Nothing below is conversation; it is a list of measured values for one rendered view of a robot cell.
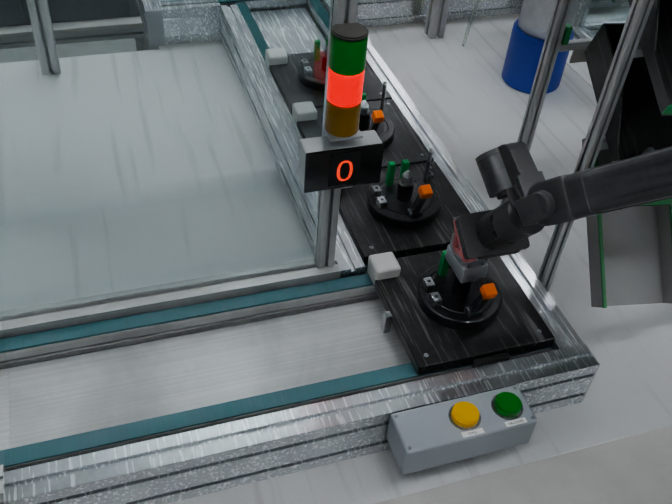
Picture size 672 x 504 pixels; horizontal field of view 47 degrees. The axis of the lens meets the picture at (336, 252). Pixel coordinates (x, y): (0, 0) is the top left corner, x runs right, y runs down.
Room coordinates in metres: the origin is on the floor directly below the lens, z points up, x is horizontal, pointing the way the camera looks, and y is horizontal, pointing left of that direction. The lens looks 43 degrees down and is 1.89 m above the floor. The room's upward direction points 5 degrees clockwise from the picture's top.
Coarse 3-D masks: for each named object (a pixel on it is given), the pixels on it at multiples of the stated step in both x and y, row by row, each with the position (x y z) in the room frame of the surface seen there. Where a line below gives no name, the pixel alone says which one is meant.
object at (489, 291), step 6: (480, 282) 0.86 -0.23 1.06; (486, 282) 0.86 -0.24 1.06; (480, 288) 0.84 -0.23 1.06; (486, 288) 0.84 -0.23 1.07; (492, 288) 0.84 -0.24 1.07; (480, 294) 0.84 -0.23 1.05; (486, 294) 0.83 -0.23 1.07; (492, 294) 0.83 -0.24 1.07; (474, 300) 0.85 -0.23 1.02; (480, 300) 0.84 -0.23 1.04; (486, 300) 0.84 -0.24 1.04; (474, 306) 0.85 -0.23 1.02; (480, 306) 0.85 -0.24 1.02
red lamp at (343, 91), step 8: (328, 72) 0.95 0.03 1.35; (328, 80) 0.94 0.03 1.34; (336, 80) 0.93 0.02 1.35; (344, 80) 0.92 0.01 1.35; (352, 80) 0.93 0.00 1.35; (360, 80) 0.94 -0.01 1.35; (328, 88) 0.94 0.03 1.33; (336, 88) 0.93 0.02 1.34; (344, 88) 0.92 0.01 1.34; (352, 88) 0.93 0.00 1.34; (360, 88) 0.94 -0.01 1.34; (328, 96) 0.94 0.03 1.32; (336, 96) 0.93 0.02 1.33; (344, 96) 0.92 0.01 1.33; (352, 96) 0.93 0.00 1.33; (360, 96) 0.94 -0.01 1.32; (336, 104) 0.93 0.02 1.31; (344, 104) 0.92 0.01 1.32; (352, 104) 0.93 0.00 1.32
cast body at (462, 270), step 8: (448, 248) 0.92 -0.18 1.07; (448, 256) 0.92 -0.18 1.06; (456, 256) 0.90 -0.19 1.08; (456, 264) 0.89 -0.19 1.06; (464, 264) 0.88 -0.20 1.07; (472, 264) 0.89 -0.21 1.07; (480, 264) 0.89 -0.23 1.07; (456, 272) 0.89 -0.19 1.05; (464, 272) 0.87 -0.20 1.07; (472, 272) 0.88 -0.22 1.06; (480, 272) 0.88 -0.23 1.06; (464, 280) 0.87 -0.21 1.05; (472, 280) 0.88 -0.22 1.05
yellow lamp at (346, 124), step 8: (328, 104) 0.94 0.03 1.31; (360, 104) 0.94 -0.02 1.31; (328, 112) 0.94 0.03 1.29; (336, 112) 0.93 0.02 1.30; (344, 112) 0.92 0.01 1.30; (352, 112) 0.93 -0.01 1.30; (328, 120) 0.93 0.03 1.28; (336, 120) 0.93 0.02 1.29; (344, 120) 0.93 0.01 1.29; (352, 120) 0.93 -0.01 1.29; (328, 128) 0.93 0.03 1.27; (336, 128) 0.93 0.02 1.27; (344, 128) 0.93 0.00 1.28; (352, 128) 0.93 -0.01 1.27; (336, 136) 0.93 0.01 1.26; (344, 136) 0.93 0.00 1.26
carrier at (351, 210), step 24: (384, 168) 1.26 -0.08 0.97; (408, 168) 1.19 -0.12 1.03; (432, 168) 1.27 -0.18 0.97; (360, 192) 1.17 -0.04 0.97; (384, 192) 1.15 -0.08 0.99; (408, 192) 1.13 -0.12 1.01; (456, 192) 1.20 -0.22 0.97; (360, 216) 1.10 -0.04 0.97; (384, 216) 1.09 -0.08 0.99; (408, 216) 1.09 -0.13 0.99; (432, 216) 1.10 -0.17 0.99; (456, 216) 1.13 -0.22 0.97; (360, 240) 1.03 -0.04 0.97; (384, 240) 1.04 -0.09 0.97; (408, 240) 1.05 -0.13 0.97; (432, 240) 1.05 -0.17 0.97
